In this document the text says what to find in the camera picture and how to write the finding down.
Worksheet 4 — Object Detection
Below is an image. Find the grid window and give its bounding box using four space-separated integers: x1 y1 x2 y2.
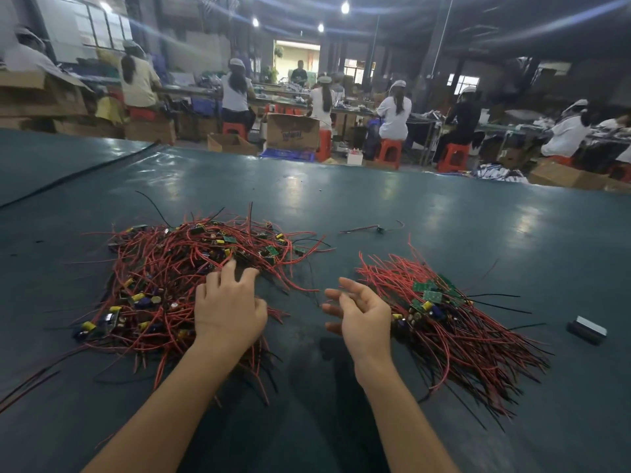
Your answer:
72 3 134 52

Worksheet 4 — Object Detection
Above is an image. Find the person's left forearm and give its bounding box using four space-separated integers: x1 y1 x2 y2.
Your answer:
83 344 248 473

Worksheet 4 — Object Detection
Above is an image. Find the heap of black white items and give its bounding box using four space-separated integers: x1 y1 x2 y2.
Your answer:
474 164 530 184

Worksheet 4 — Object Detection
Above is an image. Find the yellow sack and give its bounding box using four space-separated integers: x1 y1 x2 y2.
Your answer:
97 97 128 125

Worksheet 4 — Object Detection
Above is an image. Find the person's left hand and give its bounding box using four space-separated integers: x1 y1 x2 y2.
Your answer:
193 258 269 363

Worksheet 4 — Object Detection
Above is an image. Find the blue plastic crate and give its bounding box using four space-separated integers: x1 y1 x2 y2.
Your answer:
261 148 319 162

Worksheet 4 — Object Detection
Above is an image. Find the small black grey block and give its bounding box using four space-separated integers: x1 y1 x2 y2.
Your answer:
567 315 609 346

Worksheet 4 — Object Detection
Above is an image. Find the large open cardboard box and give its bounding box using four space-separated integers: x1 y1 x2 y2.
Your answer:
0 72 92 119

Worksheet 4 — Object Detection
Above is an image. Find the person's right forearm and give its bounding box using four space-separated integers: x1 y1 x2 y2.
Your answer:
357 364 459 473

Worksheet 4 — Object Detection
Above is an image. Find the pile of red-wired boards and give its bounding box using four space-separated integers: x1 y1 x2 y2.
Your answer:
0 202 331 415

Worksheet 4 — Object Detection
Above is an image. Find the person's right hand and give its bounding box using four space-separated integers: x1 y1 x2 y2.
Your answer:
320 277 394 385

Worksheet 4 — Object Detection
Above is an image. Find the lone wired component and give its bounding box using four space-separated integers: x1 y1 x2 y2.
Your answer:
343 221 408 235

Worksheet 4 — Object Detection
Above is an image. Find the sorted bundle of wired boards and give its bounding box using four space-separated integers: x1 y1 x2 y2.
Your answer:
355 246 551 420

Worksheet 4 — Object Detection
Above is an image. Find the dark green table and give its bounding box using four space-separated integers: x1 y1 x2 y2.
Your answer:
0 129 631 473

